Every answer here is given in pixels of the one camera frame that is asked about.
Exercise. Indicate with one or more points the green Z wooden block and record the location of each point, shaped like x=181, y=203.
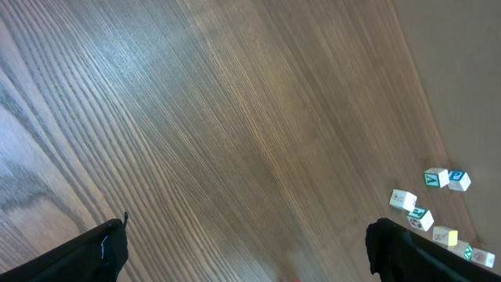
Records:
x=403, y=200

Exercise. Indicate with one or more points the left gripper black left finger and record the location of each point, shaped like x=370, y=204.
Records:
x=97, y=255

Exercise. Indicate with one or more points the green J soccer block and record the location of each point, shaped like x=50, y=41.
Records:
x=420, y=218

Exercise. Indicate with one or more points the blue P wooden block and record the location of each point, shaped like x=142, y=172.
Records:
x=459, y=180

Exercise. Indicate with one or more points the blue letter block far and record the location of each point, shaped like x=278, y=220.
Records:
x=483, y=257

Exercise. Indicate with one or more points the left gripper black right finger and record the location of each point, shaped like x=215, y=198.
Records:
x=397, y=254

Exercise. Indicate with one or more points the green V wooden block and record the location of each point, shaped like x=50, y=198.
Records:
x=436, y=177

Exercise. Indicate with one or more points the yellow top wooden block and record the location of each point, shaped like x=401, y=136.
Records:
x=444, y=235

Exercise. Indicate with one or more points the green N wooden block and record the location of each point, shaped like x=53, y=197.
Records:
x=461, y=249

